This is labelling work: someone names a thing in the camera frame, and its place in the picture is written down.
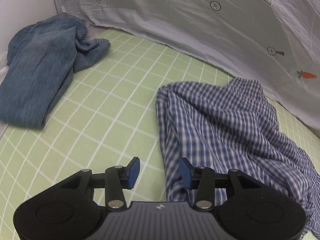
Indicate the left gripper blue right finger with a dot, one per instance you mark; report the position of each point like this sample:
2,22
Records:
201,179

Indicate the blue denim jeans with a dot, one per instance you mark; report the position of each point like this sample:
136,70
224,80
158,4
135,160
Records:
42,59

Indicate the blue white plaid shirt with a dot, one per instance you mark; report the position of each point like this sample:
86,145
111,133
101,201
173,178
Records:
227,127

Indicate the grey printed bedsheet with carrots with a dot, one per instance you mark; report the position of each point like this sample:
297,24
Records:
273,41

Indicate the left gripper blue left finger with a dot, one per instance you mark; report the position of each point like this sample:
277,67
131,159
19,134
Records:
118,178

